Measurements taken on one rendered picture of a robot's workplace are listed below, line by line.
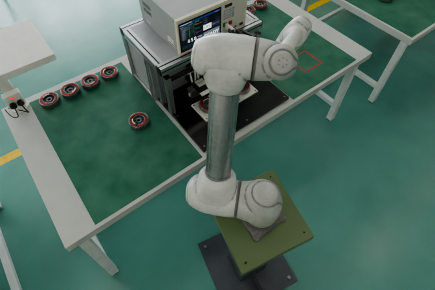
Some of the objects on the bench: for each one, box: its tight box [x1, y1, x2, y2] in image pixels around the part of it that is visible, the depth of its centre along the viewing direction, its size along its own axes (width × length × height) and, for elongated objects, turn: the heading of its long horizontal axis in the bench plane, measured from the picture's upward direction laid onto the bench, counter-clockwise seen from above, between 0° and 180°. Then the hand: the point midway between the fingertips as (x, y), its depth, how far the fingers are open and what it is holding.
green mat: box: [249, 0, 357, 100], centre depth 229 cm, size 94×61×1 cm, turn 37°
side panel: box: [121, 34, 158, 101], centre depth 189 cm, size 28×3×32 cm, turn 37°
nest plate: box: [191, 95, 209, 122], centre depth 188 cm, size 15×15×1 cm
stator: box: [129, 112, 150, 130], centre depth 182 cm, size 11×11×4 cm
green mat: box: [29, 62, 203, 225], centre depth 182 cm, size 94×61×1 cm, turn 37°
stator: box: [199, 96, 209, 114], centre depth 186 cm, size 11×11×4 cm
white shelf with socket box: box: [0, 19, 57, 118], centre depth 171 cm, size 35×37×46 cm
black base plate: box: [158, 75, 289, 153], centre depth 194 cm, size 47×64×2 cm
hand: (230, 28), depth 167 cm, fingers closed
